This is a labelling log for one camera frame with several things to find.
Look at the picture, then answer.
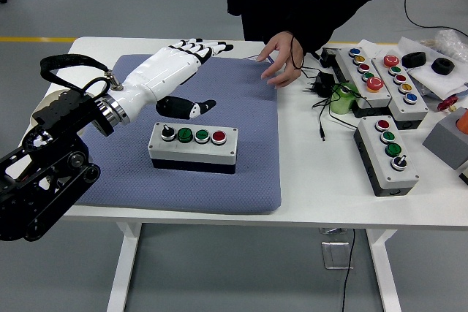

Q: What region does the blue-grey textured mat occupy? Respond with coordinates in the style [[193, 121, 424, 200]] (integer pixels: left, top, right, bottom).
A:
[[78, 54, 282, 215]]

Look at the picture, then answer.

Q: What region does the grey five-button box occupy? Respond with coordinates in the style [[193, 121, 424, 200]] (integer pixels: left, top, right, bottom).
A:
[[371, 50, 429, 130], [331, 47, 394, 119]]

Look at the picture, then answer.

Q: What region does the clear floor plate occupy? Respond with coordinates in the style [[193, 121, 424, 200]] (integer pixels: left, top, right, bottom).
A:
[[320, 240, 355, 270]]

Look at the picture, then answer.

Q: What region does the grey block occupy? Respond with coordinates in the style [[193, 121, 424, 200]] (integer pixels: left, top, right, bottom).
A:
[[422, 107, 468, 171]]

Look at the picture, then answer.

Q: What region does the purple label card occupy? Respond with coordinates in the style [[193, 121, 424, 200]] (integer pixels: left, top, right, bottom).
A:
[[243, 53, 276, 68]]

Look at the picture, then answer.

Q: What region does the grey four-control button box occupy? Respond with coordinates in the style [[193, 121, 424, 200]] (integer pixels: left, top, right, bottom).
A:
[[148, 121, 239, 175], [353, 115, 420, 197]]

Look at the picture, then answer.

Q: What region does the black power adapter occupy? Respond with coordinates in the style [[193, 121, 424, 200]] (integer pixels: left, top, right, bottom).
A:
[[302, 72, 336, 98]]

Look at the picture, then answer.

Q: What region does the long black floor cable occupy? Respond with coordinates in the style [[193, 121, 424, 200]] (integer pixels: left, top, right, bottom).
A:
[[376, 0, 468, 34]]

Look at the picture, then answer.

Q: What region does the orange cylinder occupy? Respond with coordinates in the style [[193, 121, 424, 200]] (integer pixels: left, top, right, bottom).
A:
[[454, 107, 468, 134]]

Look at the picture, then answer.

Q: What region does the person's left hand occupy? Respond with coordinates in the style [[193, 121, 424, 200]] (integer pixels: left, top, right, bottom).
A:
[[257, 31, 305, 89]]

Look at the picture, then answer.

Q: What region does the clear plastic bag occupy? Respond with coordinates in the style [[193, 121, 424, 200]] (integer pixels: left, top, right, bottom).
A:
[[433, 28, 468, 63]]

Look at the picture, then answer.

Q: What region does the white table leg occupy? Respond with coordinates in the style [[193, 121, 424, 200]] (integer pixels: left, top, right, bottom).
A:
[[365, 229, 403, 312], [105, 222, 143, 312]]

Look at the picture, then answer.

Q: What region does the red valve handle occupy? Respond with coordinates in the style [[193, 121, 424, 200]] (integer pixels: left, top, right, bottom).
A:
[[437, 95, 460, 112]]

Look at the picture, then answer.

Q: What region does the black foam ring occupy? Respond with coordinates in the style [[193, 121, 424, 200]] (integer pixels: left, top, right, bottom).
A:
[[430, 57, 456, 75], [401, 51, 427, 69]]

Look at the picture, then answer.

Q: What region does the small black device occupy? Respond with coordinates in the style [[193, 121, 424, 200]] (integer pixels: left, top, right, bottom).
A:
[[309, 47, 341, 68]]

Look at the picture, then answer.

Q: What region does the black adapter cord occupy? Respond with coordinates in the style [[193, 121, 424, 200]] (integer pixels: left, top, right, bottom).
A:
[[299, 65, 363, 142]]

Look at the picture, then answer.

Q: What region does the green cylinder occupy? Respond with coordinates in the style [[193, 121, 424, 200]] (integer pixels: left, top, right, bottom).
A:
[[328, 83, 361, 115]]

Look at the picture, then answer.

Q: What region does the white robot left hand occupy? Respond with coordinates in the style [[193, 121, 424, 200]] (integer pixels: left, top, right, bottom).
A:
[[107, 37, 235, 123]]

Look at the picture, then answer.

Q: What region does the white paper sheet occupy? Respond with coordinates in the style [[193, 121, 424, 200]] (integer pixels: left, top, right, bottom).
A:
[[358, 36, 468, 101]]

